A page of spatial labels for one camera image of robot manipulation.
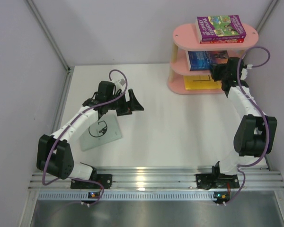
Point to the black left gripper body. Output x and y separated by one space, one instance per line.
119 104

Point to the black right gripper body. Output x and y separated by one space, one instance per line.
219 73

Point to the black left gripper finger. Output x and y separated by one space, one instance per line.
133 103
123 113

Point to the grey-green file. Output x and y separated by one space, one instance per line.
104 131

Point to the blue Jane Eyre book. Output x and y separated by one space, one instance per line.
203 60

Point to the red 13-Storey Treehouse book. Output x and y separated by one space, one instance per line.
221 41

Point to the yellow hangman book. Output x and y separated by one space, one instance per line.
200 82

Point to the purple 117-Storey Treehouse book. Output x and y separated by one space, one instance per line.
216 28

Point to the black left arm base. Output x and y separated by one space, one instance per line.
104 179

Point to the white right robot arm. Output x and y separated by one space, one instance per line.
256 132

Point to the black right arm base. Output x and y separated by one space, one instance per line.
216 180

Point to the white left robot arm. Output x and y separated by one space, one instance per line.
54 155

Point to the pink three-tier shelf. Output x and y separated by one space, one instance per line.
185 38

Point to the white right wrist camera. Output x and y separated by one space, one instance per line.
244 71

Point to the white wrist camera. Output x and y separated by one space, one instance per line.
119 82
244 71

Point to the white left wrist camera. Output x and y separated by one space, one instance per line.
119 82

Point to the aluminium mounting rail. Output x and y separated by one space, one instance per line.
173 178

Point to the perforated grey cable duct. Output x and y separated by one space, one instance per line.
133 196

